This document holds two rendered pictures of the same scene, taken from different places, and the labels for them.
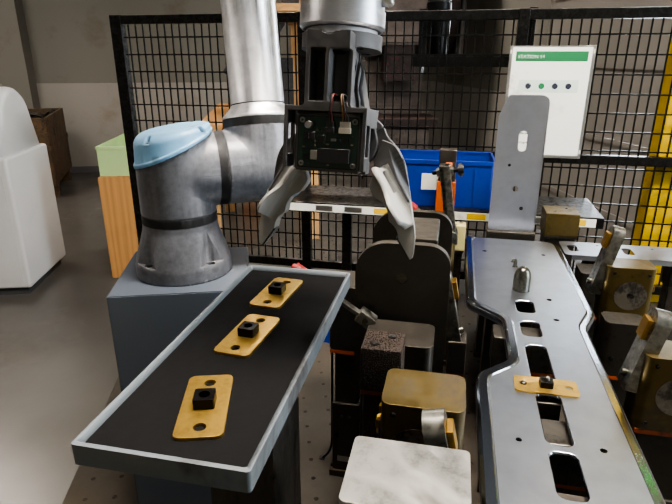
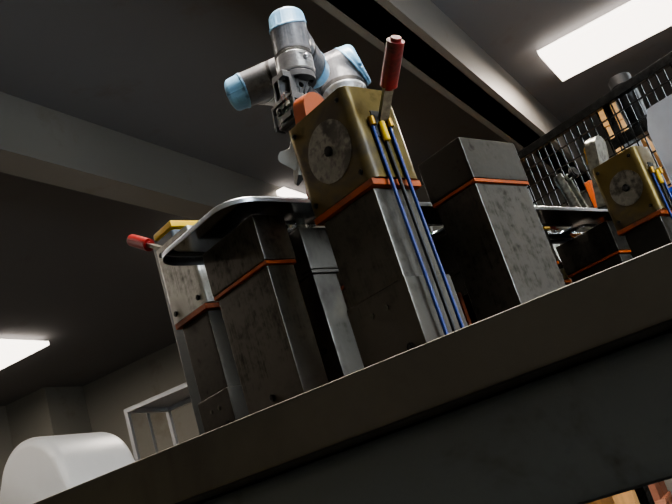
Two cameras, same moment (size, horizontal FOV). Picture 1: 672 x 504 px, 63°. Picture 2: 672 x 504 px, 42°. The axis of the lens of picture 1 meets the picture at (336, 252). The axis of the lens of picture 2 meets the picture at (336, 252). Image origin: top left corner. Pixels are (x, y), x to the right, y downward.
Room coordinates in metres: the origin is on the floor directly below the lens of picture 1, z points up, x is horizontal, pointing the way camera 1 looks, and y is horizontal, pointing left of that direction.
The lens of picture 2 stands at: (-0.79, -0.81, 0.61)
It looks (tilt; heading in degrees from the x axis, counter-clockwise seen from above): 17 degrees up; 33
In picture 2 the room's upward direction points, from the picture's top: 18 degrees counter-clockwise
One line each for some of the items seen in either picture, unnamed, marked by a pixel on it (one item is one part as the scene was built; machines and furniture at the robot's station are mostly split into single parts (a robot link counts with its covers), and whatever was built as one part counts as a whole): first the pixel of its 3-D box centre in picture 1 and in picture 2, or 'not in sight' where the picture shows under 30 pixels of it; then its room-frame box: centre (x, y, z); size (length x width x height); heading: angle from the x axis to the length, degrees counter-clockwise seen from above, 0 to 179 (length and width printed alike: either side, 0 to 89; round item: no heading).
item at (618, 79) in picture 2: (438, 22); (630, 103); (1.78, -0.31, 1.52); 0.07 x 0.07 x 0.18
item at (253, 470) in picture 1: (250, 341); not in sight; (0.49, 0.09, 1.16); 0.37 x 0.14 x 0.02; 168
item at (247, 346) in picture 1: (248, 330); not in sight; (0.50, 0.09, 1.17); 0.08 x 0.04 x 0.01; 163
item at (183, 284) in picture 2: not in sight; (216, 360); (0.11, 0.01, 0.88); 0.12 x 0.07 x 0.36; 78
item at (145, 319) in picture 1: (195, 373); not in sight; (0.84, 0.25, 0.90); 0.20 x 0.20 x 0.40; 7
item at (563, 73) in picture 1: (545, 103); not in sight; (1.62, -0.60, 1.30); 0.23 x 0.02 x 0.31; 78
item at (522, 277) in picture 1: (521, 281); not in sight; (0.98, -0.36, 1.02); 0.03 x 0.03 x 0.07
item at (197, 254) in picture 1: (182, 240); not in sight; (0.84, 0.25, 1.15); 0.15 x 0.15 x 0.10
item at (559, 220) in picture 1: (551, 275); not in sight; (1.34, -0.57, 0.88); 0.08 x 0.08 x 0.36; 78
